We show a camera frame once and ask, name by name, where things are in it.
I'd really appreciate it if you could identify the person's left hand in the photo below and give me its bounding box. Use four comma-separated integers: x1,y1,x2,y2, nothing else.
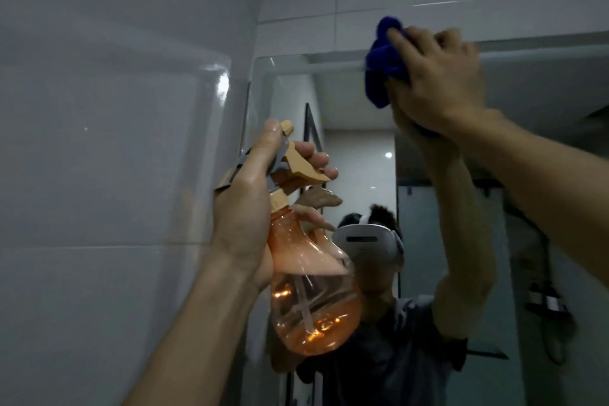
209,119,339,293

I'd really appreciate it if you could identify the rectangular wall mirror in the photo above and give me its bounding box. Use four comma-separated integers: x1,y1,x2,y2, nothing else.
235,29,609,406

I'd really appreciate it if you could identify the person's right hand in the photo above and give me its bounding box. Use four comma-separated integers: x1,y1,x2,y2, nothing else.
385,25,486,138

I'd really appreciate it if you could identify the blue cloth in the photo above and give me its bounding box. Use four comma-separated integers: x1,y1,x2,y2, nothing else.
365,16,443,140

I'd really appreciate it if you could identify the orange spray bottle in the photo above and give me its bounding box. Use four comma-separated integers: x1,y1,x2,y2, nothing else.
214,120,365,358

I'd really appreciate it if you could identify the person's right forearm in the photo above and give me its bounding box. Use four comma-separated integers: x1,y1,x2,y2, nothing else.
449,108,609,290

